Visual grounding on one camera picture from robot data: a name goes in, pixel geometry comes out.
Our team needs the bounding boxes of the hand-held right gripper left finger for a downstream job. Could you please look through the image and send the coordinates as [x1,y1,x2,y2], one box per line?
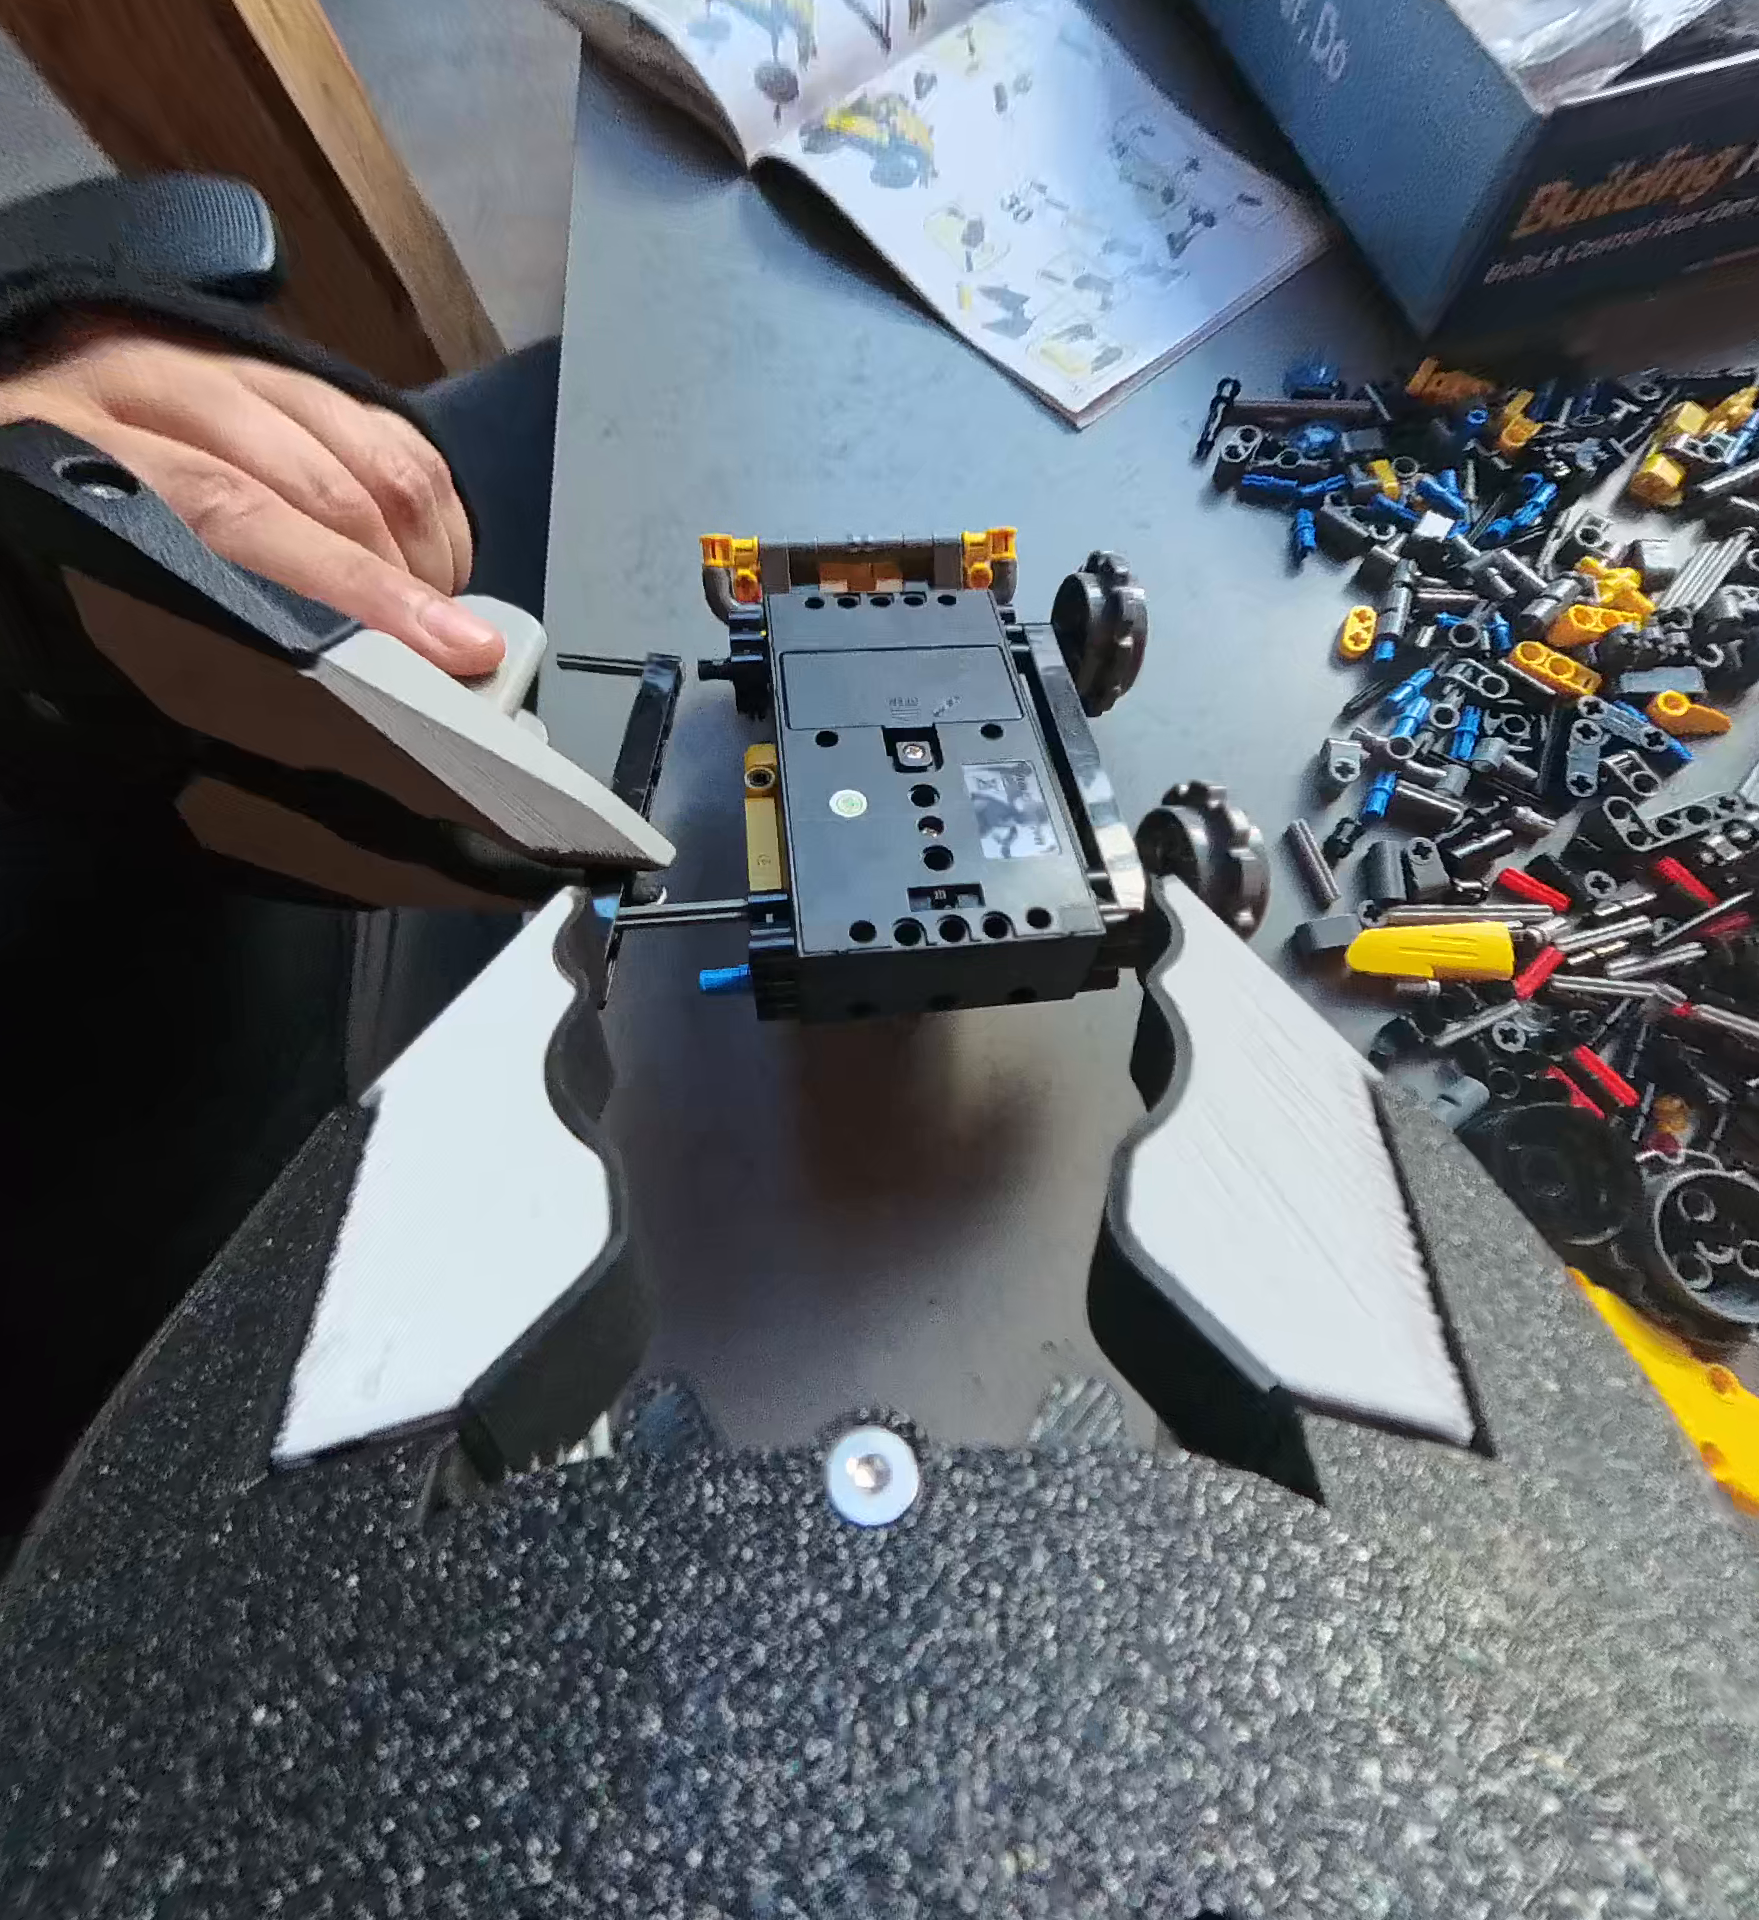
[274,885,659,1481]

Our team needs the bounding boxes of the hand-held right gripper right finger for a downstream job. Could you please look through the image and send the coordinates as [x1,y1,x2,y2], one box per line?
[1086,875,1486,1506]

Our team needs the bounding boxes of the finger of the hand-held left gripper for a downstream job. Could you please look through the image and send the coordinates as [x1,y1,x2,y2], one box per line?
[174,778,625,916]
[61,568,678,875]

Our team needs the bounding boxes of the black yellow toy block vehicle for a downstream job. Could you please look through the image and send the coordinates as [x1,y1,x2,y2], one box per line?
[558,528,1270,1025]

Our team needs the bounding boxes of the grey desk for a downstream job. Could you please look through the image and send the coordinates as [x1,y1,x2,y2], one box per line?
[525,0,1759,1591]

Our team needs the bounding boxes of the person's left hand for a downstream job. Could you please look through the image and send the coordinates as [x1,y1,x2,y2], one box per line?
[0,335,509,681]

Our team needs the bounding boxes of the pile of building block parts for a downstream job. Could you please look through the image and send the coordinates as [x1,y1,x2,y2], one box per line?
[1195,352,1759,1725]

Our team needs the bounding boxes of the instruction booklet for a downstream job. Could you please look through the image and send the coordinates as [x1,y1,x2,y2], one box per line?
[548,0,1330,428]

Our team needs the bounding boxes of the blue cardboard kit box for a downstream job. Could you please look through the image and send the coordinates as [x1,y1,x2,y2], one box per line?
[1195,0,1759,341]

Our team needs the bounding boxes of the crumpled clear plastic bags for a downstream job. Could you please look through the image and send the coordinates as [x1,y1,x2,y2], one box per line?
[1447,0,1759,105]

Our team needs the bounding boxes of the wooden post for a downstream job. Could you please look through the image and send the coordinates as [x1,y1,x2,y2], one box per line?
[0,0,505,391]

